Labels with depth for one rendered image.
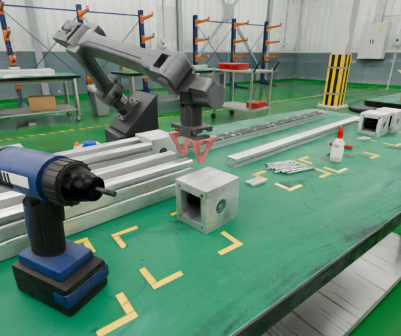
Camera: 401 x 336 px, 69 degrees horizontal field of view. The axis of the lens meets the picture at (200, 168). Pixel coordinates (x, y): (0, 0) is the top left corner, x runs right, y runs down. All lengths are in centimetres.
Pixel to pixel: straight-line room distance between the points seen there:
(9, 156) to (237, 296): 37
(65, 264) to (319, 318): 99
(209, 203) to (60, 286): 28
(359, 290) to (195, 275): 102
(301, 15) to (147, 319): 1385
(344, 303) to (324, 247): 76
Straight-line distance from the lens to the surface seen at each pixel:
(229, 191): 60
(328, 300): 134
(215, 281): 49
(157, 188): 71
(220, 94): 69
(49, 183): 37
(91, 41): 93
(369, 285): 148
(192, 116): 73
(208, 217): 57
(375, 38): 1216
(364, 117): 147
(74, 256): 46
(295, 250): 58
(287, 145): 114
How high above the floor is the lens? 111
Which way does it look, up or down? 22 degrees down
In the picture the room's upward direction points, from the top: straight up
